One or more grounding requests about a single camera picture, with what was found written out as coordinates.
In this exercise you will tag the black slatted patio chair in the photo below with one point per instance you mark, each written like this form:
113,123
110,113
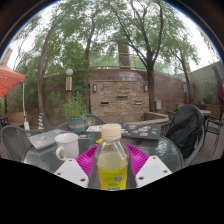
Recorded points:
215,128

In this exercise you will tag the grey wall box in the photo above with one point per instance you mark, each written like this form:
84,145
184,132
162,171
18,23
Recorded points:
158,105

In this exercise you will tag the grey laptop with stickers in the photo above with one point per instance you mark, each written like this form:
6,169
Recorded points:
46,138

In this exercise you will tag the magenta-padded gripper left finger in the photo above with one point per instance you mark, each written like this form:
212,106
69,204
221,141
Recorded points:
71,171

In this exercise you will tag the black laptop with stickers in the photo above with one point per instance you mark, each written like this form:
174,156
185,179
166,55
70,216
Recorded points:
143,131

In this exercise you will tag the black wall lantern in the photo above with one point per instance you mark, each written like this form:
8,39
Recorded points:
145,88
94,88

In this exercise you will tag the small blue card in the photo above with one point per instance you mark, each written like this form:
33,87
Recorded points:
86,136

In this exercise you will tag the blue and yellow striped cone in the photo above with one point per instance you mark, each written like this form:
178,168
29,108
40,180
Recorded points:
41,121

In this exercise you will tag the yellow-label clear drink bottle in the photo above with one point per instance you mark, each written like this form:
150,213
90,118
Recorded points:
112,166

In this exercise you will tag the black jacket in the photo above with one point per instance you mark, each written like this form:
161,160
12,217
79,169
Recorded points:
185,128

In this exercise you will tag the folded maroon umbrella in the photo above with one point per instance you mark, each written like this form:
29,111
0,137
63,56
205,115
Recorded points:
221,86

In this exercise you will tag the orange patio umbrella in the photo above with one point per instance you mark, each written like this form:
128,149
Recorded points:
9,80

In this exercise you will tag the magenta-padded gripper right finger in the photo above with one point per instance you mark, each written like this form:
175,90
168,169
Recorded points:
153,170

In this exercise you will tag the white printed paper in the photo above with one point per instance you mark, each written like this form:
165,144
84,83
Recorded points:
94,128

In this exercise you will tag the round dark patio table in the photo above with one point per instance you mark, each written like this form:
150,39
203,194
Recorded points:
206,112

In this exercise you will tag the white ceramic mug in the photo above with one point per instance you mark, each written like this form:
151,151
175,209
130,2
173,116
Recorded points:
68,145

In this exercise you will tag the green plant in teal pot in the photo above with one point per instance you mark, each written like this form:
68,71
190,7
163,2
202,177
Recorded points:
75,110

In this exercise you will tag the dark-trunked tree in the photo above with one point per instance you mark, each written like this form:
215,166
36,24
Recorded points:
151,86

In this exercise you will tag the leaning grey-trunked tree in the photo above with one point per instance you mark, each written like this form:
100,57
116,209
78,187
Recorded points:
40,86

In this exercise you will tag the globe-topped lamp post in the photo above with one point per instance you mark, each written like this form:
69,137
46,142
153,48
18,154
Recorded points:
69,83

